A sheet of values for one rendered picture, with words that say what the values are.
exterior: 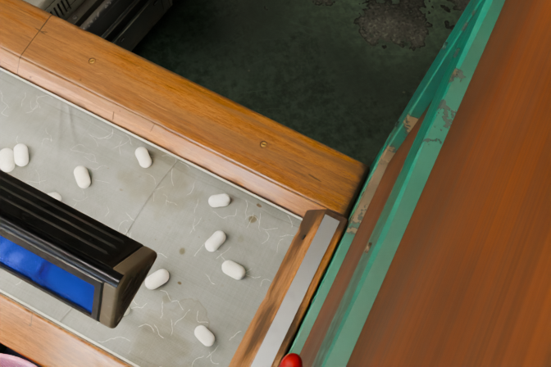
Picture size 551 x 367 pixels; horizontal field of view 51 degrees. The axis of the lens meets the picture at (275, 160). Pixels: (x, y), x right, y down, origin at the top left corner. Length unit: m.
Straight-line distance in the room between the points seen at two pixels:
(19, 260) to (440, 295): 0.43
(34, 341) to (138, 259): 0.38
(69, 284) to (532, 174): 0.44
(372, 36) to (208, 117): 1.08
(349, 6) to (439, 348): 1.81
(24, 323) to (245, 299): 0.31
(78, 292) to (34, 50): 0.56
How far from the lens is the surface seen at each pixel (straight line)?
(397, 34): 1.93
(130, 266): 0.52
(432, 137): 0.37
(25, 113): 1.01
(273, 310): 0.75
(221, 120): 0.91
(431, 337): 0.20
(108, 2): 1.57
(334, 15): 1.93
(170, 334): 0.87
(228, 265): 0.85
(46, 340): 0.89
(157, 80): 0.95
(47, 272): 0.56
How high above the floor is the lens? 1.60
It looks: 71 degrees down
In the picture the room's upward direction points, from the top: 6 degrees clockwise
